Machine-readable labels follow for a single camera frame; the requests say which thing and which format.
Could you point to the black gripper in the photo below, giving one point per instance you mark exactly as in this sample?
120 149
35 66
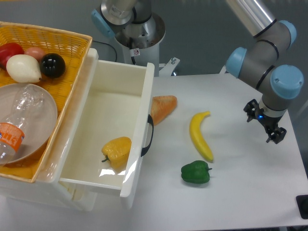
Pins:
275 134

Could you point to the white top drawer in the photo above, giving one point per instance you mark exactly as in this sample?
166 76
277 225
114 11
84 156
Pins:
118 105

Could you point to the robot base column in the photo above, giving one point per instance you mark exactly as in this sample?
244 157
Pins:
137 30

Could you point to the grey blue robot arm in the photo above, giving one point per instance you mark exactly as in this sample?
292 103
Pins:
280 85

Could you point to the white drawer cabinet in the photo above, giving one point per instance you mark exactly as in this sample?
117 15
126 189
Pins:
56 183

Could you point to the yellow toy banana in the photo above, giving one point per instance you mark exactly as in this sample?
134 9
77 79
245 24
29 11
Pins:
197 137

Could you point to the green toy bell pepper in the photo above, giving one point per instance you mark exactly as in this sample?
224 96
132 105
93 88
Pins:
196 172

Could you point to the black device at edge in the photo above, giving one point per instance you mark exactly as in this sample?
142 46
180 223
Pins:
302 203

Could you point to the toy bread piece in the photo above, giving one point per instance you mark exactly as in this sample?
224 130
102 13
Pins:
162 106

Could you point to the yellow toy bell pepper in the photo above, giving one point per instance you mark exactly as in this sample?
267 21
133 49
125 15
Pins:
117 152

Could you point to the yellow wicker basket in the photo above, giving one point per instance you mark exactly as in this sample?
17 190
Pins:
73 47

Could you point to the black toy ball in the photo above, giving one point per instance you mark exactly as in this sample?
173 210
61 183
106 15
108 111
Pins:
52 65

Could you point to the grey plastic bowl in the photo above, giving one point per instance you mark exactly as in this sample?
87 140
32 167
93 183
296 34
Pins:
41 124

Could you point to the pink toy fruit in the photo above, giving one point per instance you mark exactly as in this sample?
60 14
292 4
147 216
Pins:
35 52

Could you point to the white toy pear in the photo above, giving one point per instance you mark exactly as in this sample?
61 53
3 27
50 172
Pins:
24 69

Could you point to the clear plastic bottle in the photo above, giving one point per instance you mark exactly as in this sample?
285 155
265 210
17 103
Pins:
13 126

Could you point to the red toy pepper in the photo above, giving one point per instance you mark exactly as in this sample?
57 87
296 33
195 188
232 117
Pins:
7 51

